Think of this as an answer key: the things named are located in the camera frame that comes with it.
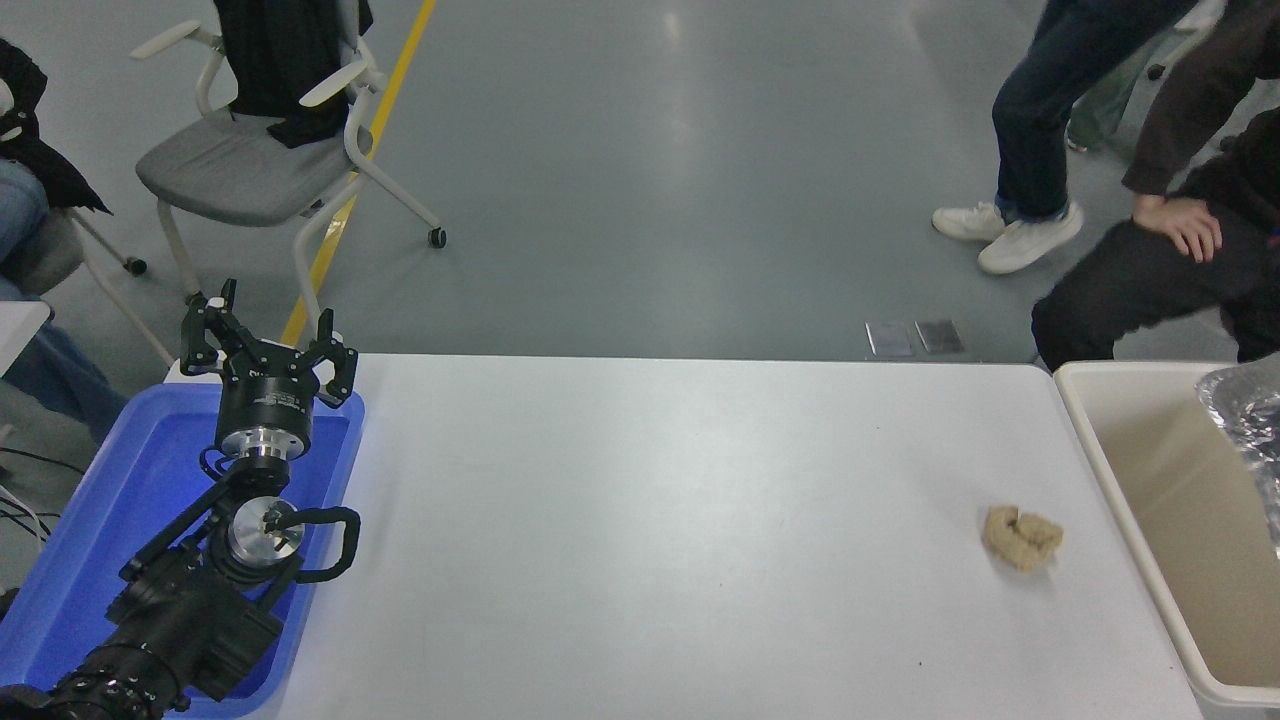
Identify blue plastic tray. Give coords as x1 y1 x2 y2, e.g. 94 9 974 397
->
0 383 366 719

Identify crouching person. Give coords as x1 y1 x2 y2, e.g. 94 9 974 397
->
1030 0 1280 373

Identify standing person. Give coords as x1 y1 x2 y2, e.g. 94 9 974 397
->
932 0 1201 276

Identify white chair with castors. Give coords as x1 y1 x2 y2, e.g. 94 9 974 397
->
0 205 176 367

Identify black garment on chair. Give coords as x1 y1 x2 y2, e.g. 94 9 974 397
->
213 0 376 149

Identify black floor cables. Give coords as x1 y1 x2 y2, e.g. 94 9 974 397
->
0 445 89 546

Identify silver foil tray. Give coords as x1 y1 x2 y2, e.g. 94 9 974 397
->
1195 352 1280 561

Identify seated person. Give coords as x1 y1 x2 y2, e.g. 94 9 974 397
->
0 35 131 446

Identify crumpled tan paper ball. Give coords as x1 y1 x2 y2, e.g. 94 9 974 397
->
980 502 1065 573

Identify grey metal floor plate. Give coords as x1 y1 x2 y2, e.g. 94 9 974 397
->
914 319 967 356
866 321 917 359

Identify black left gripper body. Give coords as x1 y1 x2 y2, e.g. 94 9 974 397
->
216 340 321 437

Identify grey seat white frame chair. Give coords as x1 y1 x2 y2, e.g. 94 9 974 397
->
130 0 448 346

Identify large pale bin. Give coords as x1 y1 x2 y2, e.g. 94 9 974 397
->
1053 358 1280 719

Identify white side table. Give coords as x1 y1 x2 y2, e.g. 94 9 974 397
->
0 300 52 378

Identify person's hand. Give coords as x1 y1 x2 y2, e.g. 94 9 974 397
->
1132 194 1224 264

